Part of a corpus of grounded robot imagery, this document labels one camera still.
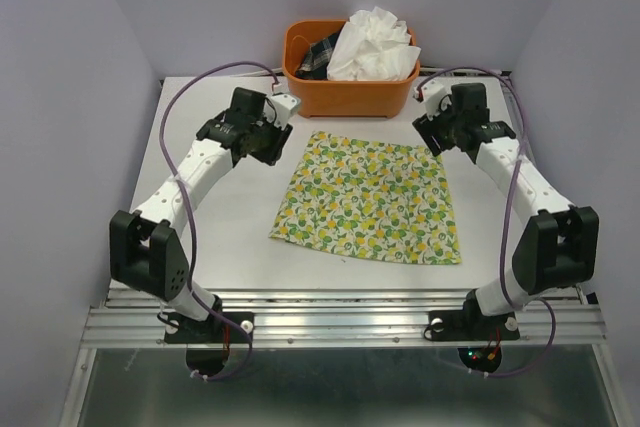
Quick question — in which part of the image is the orange plastic basket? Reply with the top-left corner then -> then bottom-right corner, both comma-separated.
282,19 -> 420,118

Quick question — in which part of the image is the aluminium right side rail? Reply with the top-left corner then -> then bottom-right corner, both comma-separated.
500,70 -> 534,161

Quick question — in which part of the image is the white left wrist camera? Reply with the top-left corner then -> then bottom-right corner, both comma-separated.
266,93 -> 301,130

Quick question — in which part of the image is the lemon print skirt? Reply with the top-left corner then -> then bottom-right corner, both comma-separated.
270,131 -> 462,265

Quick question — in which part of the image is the aluminium front rail frame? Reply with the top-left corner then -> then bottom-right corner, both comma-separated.
81,287 -> 607,350

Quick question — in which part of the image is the white crumpled skirt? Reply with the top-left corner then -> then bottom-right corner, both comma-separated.
327,7 -> 421,81

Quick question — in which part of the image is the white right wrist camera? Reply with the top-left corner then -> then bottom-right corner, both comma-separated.
414,80 -> 448,117

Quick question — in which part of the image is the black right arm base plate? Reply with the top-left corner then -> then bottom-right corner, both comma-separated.
423,309 -> 520,342

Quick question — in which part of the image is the dark plaid skirt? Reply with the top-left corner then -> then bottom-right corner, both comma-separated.
295,31 -> 340,81

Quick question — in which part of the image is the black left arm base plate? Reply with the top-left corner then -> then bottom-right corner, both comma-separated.
164,312 -> 253,345

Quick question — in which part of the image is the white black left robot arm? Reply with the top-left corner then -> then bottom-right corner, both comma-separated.
109,87 -> 301,341

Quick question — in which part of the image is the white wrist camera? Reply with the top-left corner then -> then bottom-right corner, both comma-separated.
266,93 -> 301,130
414,80 -> 448,117

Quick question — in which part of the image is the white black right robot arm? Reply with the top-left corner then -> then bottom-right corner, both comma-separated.
413,80 -> 599,342

